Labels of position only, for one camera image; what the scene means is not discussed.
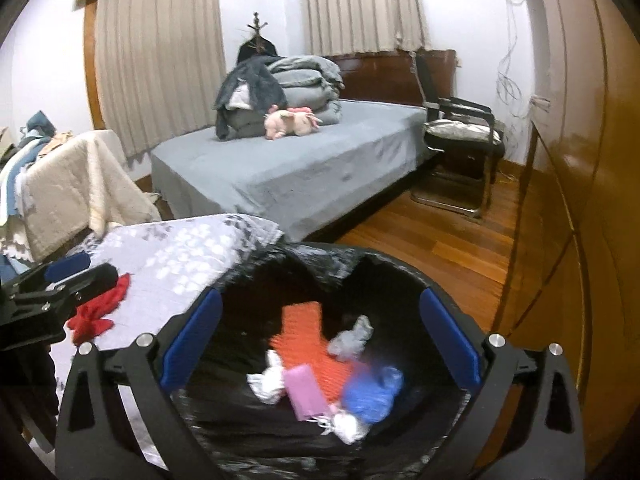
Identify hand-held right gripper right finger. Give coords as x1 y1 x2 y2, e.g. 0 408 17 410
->
419 286 586 480

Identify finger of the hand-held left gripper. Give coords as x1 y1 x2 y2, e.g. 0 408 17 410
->
42 265 119 311
0 254 92 301

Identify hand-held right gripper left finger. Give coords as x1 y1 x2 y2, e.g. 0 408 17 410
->
55 289 223 480

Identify red foam net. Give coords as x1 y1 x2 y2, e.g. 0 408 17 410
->
66 272 132 346

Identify black waste bin with bag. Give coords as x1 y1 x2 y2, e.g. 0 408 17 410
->
172 241 506 480

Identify white sock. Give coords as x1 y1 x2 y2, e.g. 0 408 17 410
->
320 407 372 445
246 349 287 405

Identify blue foam net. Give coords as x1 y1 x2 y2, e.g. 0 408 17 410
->
342 362 405 423

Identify grey sock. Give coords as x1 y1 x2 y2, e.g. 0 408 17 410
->
327 315 375 361

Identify orange foam net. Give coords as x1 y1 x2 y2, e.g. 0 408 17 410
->
270 332 356 403
281 301 324 342

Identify pink foam sheet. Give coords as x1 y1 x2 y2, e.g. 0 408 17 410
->
282 364 330 422

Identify cream knitted blanket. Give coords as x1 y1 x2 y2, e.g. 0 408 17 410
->
22 130 161 261

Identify grey floral blanket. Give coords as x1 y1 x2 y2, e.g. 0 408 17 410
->
30 212 286 466

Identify pile of clothes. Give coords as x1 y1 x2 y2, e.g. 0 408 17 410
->
0 110 76 271

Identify black metal chair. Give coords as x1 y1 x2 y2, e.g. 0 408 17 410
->
411 50 506 220

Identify grey bed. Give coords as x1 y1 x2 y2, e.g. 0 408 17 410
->
150 99 436 241

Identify patterned chair cushion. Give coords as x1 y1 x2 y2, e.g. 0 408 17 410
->
425 119 505 143

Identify dark grey folded blanket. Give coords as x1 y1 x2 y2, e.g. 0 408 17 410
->
216 105 273 142

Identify wide beige curtain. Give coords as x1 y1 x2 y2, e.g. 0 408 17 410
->
94 0 228 158

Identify brown wooden wardrobe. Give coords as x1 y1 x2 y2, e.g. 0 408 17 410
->
492 0 640 480

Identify pink pig plush toy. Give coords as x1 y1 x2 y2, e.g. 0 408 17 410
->
263 104 323 141

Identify brown wooden headboard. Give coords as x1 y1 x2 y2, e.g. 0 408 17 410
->
325 49 458 108

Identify grey folded quilt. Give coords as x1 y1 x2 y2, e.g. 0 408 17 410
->
270 55 346 126

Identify black coat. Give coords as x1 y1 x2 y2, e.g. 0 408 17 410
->
236 37 278 63

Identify coat rack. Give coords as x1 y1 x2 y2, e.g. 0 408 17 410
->
245 10 271 56

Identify narrow beige curtain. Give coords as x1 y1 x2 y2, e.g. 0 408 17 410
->
305 0 431 56

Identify brown wooden window frame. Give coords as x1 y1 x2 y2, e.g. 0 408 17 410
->
83 2 107 131

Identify white wall cables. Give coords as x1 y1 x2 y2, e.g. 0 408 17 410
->
492 0 531 121

